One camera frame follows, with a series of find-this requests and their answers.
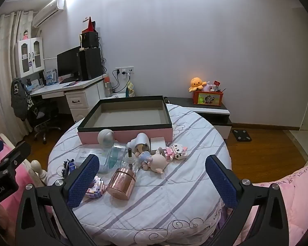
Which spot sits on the black floor scale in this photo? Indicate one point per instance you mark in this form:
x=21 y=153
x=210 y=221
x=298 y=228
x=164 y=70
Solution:
x=242 y=135

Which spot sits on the white round figure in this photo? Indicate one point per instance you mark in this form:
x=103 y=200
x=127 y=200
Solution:
x=105 y=137

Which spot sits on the pink plush toy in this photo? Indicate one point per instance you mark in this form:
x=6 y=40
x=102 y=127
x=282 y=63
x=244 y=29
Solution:
x=208 y=87

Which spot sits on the low cabinet black top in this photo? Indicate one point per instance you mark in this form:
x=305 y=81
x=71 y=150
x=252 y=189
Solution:
x=213 y=110

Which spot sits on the white wall outlets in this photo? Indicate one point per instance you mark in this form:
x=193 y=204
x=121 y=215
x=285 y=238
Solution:
x=124 y=70

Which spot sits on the white desk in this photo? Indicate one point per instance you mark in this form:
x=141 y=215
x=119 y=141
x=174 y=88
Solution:
x=77 y=100

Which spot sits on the pink pig figure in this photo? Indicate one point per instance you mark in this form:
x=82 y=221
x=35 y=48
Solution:
x=159 y=162

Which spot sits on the black computer monitor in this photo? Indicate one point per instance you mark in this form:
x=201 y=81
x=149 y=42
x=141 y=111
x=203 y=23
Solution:
x=68 y=61

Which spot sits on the white air conditioner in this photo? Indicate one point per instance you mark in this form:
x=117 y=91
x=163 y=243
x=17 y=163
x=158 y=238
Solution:
x=47 y=12

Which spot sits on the rose gold metal jar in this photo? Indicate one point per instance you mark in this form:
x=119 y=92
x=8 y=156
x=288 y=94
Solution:
x=120 y=184

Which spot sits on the beige curtain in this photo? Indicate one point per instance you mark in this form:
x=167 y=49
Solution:
x=2 y=56

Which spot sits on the black speaker box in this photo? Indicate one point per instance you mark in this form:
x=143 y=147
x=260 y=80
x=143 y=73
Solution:
x=91 y=39

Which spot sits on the small white box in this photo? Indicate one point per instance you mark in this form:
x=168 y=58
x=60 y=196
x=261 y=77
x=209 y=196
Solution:
x=157 y=143

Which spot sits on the small red packet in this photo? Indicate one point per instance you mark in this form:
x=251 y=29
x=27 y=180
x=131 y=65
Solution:
x=216 y=84

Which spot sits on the white glass-door cabinet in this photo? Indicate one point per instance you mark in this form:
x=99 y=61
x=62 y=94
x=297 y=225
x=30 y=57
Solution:
x=28 y=56

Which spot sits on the blue white box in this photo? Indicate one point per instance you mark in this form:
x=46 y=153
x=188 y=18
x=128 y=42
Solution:
x=51 y=76

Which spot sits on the pink white block figure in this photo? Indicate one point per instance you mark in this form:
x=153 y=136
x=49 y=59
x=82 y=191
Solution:
x=175 y=151

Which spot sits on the dark storage box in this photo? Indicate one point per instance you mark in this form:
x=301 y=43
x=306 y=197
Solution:
x=123 y=135

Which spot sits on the black office chair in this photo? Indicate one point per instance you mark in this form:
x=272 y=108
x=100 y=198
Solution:
x=42 y=112

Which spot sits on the black desktop speaker stack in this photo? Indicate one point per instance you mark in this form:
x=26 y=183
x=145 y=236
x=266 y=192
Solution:
x=91 y=64

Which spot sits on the blue-haired doll figure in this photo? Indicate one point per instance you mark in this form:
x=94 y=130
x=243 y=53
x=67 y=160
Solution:
x=144 y=157

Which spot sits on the dark jacket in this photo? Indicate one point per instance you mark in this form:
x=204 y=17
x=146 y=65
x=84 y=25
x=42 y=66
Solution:
x=19 y=100

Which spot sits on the pink quilt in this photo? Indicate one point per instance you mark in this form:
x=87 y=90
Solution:
x=302 y=210

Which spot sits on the bottle with orange cap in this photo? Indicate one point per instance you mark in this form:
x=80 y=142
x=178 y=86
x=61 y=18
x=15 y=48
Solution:
x=107 y=87

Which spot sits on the pastel block toy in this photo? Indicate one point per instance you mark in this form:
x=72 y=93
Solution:
x=97 y=188

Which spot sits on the snack bag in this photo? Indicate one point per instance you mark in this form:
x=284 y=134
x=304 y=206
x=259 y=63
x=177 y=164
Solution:
x=131 y=89

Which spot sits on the clear plastic floss box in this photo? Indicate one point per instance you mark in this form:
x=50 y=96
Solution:
x=110 y=158

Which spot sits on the small doll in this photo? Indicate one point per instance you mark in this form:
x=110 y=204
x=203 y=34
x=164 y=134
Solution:
x=26 y=34

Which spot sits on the white side table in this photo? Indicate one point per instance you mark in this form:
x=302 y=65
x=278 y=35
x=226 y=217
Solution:
x=115 y=96

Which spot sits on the black hair clip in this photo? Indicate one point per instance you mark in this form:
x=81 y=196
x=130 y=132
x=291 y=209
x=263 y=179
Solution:
x=66 y=166

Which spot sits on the white bedpost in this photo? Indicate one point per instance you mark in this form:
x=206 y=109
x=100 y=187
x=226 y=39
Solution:
x=37 y=166

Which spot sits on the orange octopus plush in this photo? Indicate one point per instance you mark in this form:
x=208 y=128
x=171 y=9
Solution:
x=197 y=83

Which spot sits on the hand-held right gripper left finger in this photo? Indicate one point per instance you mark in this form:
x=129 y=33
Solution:
x=84 y=179

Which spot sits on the red storage box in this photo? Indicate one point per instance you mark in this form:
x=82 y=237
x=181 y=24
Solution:
x=208 y=98

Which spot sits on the small bottle black cap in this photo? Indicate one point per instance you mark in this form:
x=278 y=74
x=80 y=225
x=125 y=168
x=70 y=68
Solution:
x=130 y=156

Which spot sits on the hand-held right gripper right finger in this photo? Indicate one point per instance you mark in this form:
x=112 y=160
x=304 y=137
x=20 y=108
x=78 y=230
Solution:
x=220 y=182

